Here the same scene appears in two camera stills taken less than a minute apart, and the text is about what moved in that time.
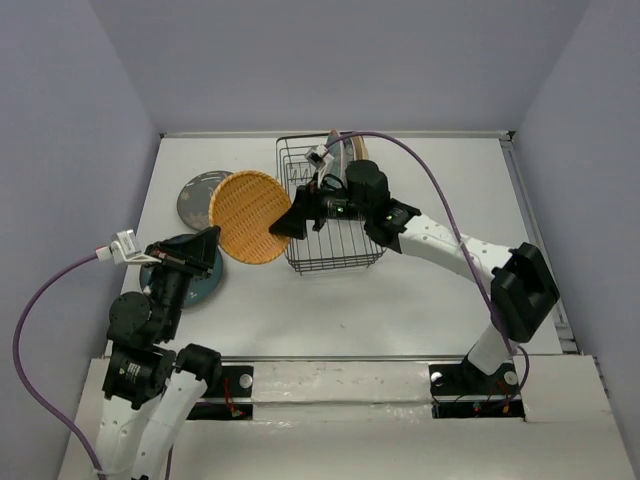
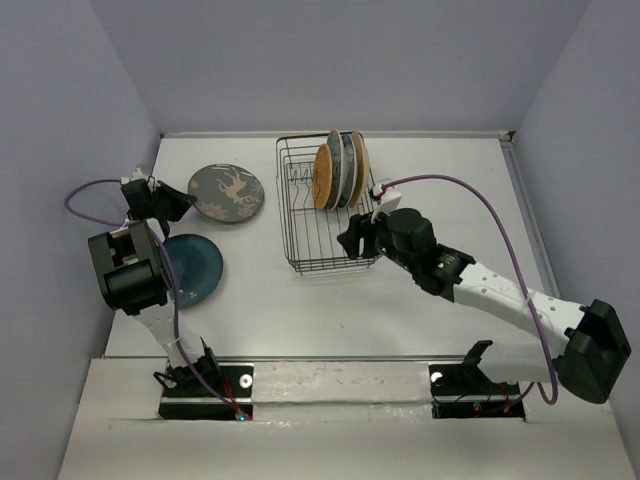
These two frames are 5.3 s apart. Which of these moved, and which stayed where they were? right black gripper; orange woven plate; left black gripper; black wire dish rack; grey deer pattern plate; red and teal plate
Moved: right black gripper; left black gripper; grey deer pattern plate; orange woven plate
Stayed: red and teal plate; black wire dish rack
